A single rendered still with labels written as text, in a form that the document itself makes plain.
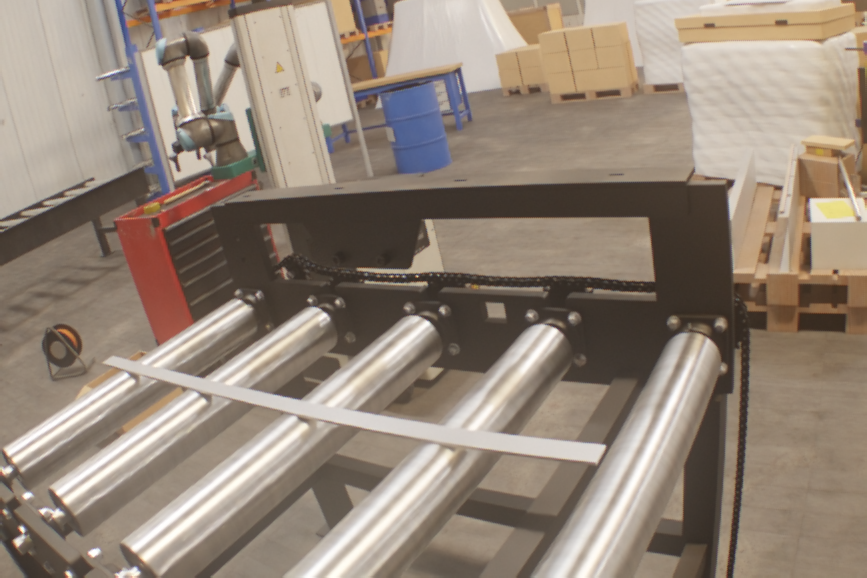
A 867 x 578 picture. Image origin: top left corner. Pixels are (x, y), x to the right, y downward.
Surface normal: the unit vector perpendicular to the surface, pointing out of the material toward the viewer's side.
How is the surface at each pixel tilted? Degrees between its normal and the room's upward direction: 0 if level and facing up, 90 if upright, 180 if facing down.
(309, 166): 90
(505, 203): 90
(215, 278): 90
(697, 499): 90
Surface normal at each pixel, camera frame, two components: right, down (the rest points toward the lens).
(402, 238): -0.54, 0.40
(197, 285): 0.81, 0.01
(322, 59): 0.52, 0.18
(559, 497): -0.22, -0.92
